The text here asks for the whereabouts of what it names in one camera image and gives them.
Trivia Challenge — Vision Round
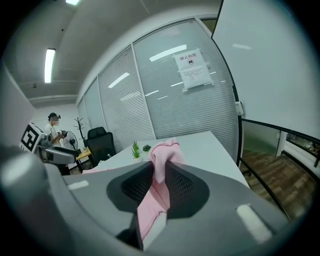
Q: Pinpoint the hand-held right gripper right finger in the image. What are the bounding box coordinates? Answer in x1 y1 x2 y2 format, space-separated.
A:
141 160 290 256

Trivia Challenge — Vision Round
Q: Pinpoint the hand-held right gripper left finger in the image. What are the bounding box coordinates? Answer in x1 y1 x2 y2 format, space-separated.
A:
62 160 154 251

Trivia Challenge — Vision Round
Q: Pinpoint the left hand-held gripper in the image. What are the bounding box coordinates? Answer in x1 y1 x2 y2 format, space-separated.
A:
18 121 79 165

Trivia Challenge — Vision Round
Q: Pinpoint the pink long-sleeved shirt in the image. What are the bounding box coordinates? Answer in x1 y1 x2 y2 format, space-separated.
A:
82 136 186 242

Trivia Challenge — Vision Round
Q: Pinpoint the wooden side table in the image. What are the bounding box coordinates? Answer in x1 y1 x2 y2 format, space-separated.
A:
74 147 93 174

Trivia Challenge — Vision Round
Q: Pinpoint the black standing fan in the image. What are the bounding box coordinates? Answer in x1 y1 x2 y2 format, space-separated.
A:
62 130 79 151

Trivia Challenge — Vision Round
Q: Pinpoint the black framed glass railing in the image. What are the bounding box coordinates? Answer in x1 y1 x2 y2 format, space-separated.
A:
237 118 320 222

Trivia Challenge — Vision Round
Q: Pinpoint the black office chair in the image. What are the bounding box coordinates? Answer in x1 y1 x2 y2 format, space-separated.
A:
85 126 117 169

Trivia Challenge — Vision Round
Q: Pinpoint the black coat rack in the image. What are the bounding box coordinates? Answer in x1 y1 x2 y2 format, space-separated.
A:
73 116 88 149

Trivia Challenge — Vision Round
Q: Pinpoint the tall green potted plant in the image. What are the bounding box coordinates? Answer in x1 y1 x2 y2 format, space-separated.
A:
131 140 141 159

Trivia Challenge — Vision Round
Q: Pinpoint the paper notice with small print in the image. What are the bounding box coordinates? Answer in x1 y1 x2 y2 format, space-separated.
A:
178 65 215 92

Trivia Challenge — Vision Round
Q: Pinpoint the paper sign with red print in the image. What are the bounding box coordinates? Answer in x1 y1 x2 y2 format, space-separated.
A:
171 50 209 73

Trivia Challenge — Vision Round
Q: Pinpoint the large white board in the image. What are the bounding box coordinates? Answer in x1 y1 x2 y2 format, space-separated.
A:
211 0 320 141

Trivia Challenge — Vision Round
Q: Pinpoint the white wall access device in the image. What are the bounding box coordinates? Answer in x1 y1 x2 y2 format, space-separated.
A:
234 100 245 116

